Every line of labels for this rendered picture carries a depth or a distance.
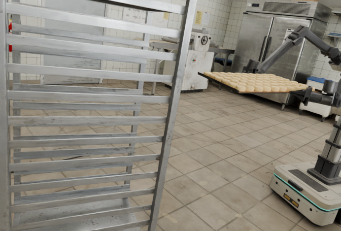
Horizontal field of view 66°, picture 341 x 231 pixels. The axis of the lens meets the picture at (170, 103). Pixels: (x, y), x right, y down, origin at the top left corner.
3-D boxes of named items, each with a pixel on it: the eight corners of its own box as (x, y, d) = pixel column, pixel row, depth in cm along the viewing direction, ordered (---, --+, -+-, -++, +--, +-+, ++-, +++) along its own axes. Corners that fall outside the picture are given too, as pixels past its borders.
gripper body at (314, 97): (303, 105, 137) (318, 108, 135) (308, 87, 134) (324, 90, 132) (301, 102, 143) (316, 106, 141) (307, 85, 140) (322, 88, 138)
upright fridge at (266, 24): (300, 108, 566) (332, 9, 507) (282, 112, 504) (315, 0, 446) (244, 90, 660) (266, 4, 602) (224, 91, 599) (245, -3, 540)
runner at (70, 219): (154, 204, 129) (155, 199, 128) (156, 208, 127) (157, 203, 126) (1, 228, 101) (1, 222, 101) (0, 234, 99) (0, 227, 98)
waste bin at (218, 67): (234, 86, 682) (240, 61, 664) (222, 87, 646) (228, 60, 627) (217, 80, 719) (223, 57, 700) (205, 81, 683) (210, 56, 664)
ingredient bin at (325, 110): (295, 113, 512) (307, 75, 490) (305, 109, 557) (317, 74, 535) (324, 123, 477) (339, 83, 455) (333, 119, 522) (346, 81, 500)
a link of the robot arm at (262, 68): (304, 40, 185) (293, 37, 194) (301, 34, 182) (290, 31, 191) (258, 83, 189) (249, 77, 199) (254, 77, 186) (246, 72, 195)
